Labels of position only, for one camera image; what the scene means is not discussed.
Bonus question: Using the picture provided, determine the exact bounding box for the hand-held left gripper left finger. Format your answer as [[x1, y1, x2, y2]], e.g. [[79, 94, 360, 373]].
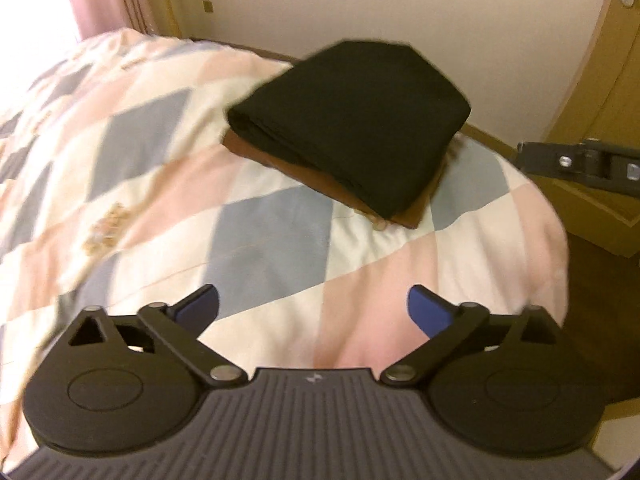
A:
[[68, 284, 246, 388]]

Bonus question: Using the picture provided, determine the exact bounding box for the wooden wardrobe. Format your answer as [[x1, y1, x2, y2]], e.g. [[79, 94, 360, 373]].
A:
[[542, 0, 640, 261]]

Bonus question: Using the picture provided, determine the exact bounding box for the checked teddy bear quilt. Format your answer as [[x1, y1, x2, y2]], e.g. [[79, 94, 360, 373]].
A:
[[0, 27, 571, 391]]

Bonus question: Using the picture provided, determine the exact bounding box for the black garment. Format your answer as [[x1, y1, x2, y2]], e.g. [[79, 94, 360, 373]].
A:
[[227, 39, 472, 221]]

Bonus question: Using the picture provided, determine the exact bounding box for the brown folded garment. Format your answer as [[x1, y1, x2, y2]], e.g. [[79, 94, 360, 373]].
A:
[[221, 130, 463, 231]]

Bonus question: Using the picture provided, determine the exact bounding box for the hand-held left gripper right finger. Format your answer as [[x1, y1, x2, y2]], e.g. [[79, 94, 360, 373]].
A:
[[380, 284, 568, 388]]

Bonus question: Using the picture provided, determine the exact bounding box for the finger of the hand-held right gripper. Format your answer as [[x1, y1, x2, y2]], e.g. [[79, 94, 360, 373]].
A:
[[517, 139, 608, 188]]

